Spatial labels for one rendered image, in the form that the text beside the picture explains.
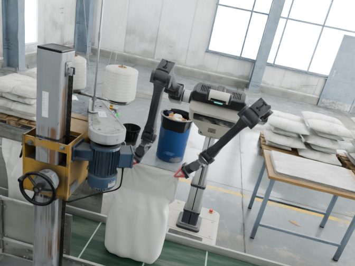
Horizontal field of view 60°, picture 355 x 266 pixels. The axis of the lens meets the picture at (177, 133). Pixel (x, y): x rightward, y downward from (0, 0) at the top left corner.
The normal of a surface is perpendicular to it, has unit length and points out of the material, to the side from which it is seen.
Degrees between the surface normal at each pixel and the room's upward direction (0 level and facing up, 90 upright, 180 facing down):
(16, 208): 90
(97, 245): 0
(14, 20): 90
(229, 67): 90
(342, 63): 90
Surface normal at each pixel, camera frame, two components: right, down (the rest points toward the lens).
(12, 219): -0.17, 0.36
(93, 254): 0.18, -0.91
